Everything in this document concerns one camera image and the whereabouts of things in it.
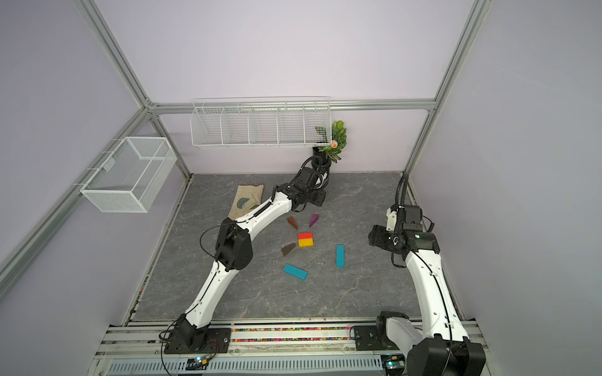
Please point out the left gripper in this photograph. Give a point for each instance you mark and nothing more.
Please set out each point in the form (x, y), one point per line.
(322, 198)

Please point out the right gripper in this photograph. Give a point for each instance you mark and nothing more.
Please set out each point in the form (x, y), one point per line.
(377, 236)

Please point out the purple triangle block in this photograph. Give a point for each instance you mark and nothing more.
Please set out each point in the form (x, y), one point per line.
(314, 218)

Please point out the reddish brown triangle block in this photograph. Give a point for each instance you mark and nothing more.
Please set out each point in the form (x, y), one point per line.
(291, 220)

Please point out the red rectangular block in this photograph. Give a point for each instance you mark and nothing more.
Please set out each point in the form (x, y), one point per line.
(303, 236)

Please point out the yellow rectangular block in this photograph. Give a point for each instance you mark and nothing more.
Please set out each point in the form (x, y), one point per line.
(306, 242)

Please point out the dark brown triangle block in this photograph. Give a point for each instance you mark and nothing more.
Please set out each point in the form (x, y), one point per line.
(287, 249)

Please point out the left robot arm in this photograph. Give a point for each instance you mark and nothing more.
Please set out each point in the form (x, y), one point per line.
(233, 251)

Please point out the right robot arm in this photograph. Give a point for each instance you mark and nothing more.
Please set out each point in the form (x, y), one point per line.
(442, 346)

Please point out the black vase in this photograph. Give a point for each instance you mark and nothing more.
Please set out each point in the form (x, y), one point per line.
(321, 162)

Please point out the green artificial plant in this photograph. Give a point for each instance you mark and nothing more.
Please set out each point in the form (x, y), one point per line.
(337, 140)

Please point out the beige work glove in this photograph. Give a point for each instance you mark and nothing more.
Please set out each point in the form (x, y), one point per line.
(247, 198)

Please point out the short teal block upright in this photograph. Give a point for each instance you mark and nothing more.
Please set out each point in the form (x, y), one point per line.
(340, 256)

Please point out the long teal block lying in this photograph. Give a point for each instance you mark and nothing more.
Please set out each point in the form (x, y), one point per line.
(295, 272)

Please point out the green circuit board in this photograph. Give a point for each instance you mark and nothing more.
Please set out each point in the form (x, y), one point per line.
(393, 365)

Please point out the small black controller board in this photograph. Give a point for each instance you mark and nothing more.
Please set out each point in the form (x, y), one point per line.
(197, 364)

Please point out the long white wire shelf basket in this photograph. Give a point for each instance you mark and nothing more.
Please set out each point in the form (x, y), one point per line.
(261, 122)

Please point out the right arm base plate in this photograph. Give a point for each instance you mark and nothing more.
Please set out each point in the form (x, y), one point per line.
(369, 338)

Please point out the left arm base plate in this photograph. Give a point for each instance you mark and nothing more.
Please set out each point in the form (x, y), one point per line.
(208, 341)

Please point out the small white wire basket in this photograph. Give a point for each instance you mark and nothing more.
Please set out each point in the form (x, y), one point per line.
(130, 177)

